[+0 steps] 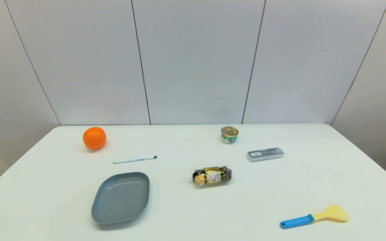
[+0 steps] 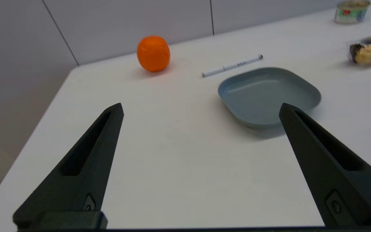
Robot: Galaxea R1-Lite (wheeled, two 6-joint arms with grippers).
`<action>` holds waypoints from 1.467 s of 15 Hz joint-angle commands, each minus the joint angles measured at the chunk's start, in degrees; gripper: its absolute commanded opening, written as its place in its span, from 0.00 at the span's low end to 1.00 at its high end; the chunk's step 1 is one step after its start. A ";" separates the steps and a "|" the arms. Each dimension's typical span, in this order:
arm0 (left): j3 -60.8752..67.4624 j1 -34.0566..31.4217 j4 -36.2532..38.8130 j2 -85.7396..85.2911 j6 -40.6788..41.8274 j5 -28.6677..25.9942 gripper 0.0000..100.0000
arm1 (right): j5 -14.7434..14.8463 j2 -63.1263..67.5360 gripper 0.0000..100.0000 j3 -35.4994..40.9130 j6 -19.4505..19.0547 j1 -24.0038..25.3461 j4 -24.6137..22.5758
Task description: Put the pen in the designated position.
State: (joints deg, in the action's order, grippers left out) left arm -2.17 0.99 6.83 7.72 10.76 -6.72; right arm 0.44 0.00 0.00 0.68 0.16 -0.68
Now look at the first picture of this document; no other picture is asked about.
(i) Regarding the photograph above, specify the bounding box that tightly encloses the white pen with black tip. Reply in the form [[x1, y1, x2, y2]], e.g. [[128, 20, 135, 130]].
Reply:
[[113, 156, 157, 164]]

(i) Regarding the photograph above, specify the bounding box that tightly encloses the small pet food can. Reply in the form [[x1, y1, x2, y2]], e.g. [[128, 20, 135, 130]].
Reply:
[[220, 126, 239, 144]]

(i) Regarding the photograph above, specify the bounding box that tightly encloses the clear chocolate ball pack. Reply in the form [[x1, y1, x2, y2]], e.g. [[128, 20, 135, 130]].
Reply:
[[192, 165, 233, 187]]

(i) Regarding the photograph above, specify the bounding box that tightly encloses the grey pencil case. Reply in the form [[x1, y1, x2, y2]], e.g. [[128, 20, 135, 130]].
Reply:
[[246, 147, 284, 163]]

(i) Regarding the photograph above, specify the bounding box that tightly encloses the orange fruit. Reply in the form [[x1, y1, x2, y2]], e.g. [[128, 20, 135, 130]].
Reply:
[[83, 127, 107, 150]]

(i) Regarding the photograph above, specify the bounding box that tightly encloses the grey blue plate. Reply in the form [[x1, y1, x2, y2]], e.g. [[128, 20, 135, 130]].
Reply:
[[91, 172, 150, 225]]

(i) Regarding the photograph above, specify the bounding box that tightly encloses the yellow rice spoon blue handle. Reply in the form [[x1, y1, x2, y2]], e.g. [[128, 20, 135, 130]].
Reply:
[[279, 205, 350, 230]]

